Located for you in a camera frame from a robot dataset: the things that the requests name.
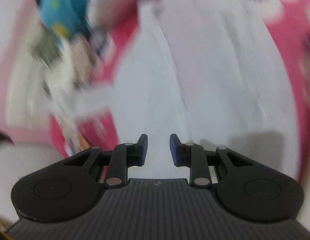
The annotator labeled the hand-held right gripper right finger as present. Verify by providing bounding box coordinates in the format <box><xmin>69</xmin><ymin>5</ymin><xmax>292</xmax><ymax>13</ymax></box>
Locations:
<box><xmin>169</xmin><ymin>133</ymin><xmax>253</xmax><ymax>188</ymax></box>

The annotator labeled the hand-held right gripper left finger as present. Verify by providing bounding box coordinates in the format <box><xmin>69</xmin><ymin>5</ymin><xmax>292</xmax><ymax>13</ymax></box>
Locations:
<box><xmin>62</xmin><ymin>134</ymin><xmax>148</xmax><ymax>188</ymax></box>

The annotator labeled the white shirt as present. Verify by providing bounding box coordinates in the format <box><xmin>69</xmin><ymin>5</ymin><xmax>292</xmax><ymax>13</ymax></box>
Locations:
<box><xmin>49</xmin><ymin>0</ymin><xmax>300</xmax><ymax>180</ymax></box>

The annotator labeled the pink checked cloth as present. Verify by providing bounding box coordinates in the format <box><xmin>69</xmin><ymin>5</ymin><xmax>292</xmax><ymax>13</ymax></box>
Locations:
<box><xmin>67</xmin><ymin>34</ymin><xmax>95</xmax><ymax>85</ymax></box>

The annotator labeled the cream knit sweater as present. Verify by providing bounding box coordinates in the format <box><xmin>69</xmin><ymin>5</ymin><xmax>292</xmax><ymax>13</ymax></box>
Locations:
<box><xmin>5</xmin><ymin>50</ymin><xmax>78</xmax><ymax>125</ymax></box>

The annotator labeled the teal cloth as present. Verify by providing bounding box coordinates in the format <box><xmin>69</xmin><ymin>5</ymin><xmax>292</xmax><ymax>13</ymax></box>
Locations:
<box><xmin>40</xmin><ymin>0</ymin><xmax>92</xmax><ymax>40</ymax></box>

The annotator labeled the pink floral blanket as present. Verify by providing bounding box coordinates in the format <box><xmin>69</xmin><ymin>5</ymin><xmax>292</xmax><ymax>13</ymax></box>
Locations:
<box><xmin>0</xmin><ymin>0</ymin><xmax>310</xmax><ymax>160</ymax></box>

